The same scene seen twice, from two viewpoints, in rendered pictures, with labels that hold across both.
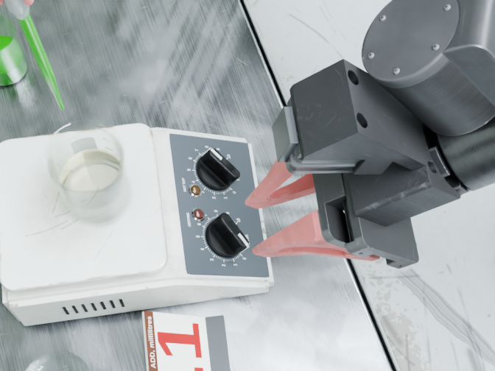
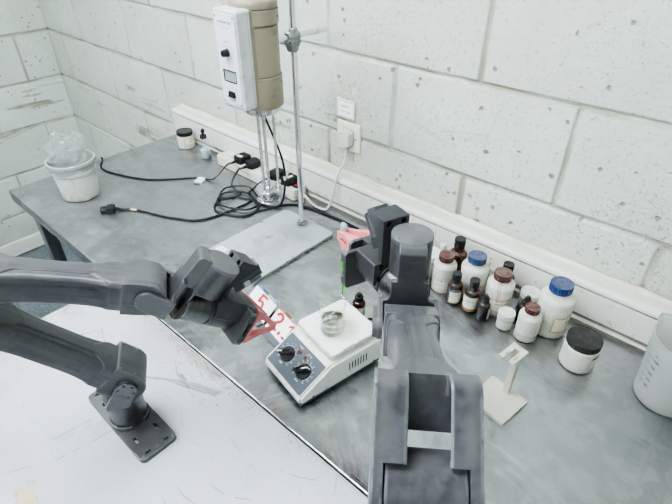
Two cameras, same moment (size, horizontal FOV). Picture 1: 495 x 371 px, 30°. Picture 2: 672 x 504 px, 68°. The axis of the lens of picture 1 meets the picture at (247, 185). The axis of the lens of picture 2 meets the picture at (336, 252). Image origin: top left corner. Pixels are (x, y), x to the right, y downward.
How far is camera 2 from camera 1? 0.92 m
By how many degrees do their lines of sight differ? 75
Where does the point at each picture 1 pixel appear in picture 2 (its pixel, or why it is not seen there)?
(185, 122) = (333, 408)
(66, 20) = not seen: hidden behind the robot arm
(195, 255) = (293, 339)
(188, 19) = (362, 452)
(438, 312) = (200, 386)
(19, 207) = (355, 317)
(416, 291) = (211, 389)
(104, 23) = not seen: hidden behind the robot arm
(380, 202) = not seen: hidden behind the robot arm
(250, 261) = (275, 356)
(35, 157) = (362, 331)
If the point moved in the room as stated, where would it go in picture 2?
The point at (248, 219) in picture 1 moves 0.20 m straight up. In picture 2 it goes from (283, 368) to (276, 289)
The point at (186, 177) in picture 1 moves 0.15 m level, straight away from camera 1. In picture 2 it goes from (310, 359) to (360, 412)
